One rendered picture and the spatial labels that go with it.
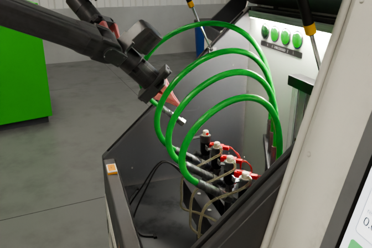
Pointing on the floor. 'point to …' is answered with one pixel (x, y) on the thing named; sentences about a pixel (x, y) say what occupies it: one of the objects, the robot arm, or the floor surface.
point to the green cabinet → (22, 81)
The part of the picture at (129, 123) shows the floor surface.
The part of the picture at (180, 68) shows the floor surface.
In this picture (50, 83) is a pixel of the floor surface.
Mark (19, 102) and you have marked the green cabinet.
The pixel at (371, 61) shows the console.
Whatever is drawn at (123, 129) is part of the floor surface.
